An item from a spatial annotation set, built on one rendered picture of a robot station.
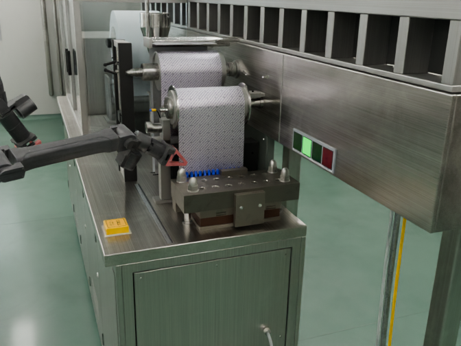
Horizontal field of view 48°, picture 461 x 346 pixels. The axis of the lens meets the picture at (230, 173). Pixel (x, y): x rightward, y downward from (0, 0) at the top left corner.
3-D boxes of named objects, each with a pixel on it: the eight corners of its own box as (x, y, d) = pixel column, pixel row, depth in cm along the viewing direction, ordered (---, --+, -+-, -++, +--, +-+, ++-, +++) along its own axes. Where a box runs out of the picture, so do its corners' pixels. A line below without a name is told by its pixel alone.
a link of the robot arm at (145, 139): (136, 132, 163) (134, 126, 168) (125, 150, 165) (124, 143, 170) (155, 142, 166) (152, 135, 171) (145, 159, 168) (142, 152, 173)
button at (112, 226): (103, 226, 166) (103, 220, 165) (125, 224, 168) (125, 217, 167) (106, 235, 160) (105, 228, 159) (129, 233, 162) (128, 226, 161)
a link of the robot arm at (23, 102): (-18, 98, 173) (-9, 102, 167) (10, 79, 178) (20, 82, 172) (4, 126, 180) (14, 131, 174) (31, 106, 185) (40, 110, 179)
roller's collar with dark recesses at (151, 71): (140, 79, 196) (139, 62, 194) (156, 79, 198) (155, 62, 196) (143, 82, 190) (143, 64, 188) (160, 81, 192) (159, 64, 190)
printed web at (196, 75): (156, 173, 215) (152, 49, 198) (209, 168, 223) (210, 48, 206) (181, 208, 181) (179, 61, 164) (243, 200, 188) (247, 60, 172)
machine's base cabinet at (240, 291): (70, 211, 400) (60, 101, 372) (151, 201, 422) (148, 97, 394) (125, 487, 178) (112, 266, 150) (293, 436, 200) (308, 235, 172)
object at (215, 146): (178, 178, 177) (178, 126, 171) (242, 171, 185) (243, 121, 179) (179, 179, 177) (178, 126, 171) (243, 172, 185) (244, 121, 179)
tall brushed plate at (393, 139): (138, 60, 383) (136, 18, 373) (174, 59, 392) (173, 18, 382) (422, 235, 109) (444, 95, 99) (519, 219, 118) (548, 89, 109)
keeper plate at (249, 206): (232, 224, 167) (234, 193, 163) (261, 220, 170) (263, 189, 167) (236, 228, 165) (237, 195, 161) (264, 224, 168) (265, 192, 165)
